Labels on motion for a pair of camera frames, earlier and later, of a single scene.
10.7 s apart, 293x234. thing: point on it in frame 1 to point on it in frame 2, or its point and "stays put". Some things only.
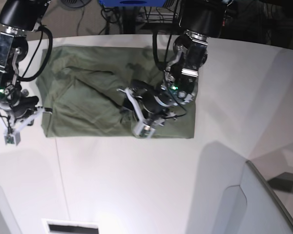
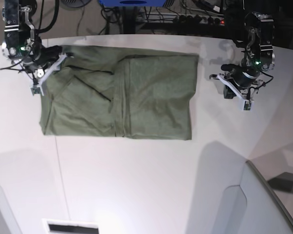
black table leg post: (129, 19) stays put
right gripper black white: (152, 110) to (244, 81)
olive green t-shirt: (79, 87) stays put
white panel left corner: (3, 220) stays put
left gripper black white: (14, 113) to (43, 63)
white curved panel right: (252, 207) stays put
